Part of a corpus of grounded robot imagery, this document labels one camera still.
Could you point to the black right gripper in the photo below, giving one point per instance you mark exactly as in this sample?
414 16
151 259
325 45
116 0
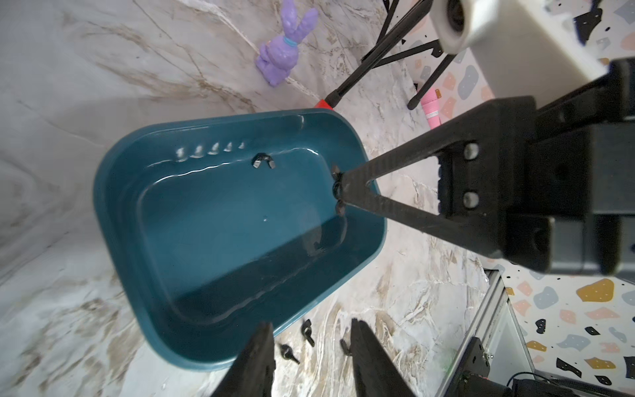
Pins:
554 193

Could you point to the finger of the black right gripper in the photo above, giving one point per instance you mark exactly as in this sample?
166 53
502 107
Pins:
407 218
392 159

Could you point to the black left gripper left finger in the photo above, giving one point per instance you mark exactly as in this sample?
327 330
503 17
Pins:
252 373

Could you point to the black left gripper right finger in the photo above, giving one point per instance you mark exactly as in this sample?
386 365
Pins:
374 372

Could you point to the thirteenth black wing nut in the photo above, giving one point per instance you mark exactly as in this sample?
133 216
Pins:
337 191

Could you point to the teal plastic storage box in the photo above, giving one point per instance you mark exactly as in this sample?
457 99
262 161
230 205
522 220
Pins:
207 247

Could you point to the pink cylindrical bottle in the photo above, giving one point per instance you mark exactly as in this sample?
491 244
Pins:
431 108

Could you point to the black music stand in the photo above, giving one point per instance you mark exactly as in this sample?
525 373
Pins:
388 39

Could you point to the red block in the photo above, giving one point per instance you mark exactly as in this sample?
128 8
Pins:
322 104

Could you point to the purple rabbit figurine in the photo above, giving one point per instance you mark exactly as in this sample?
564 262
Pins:
280 55

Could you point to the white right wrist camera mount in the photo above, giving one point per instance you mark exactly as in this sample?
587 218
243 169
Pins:
521 47

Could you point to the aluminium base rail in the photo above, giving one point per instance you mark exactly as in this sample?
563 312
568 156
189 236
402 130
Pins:
493 354

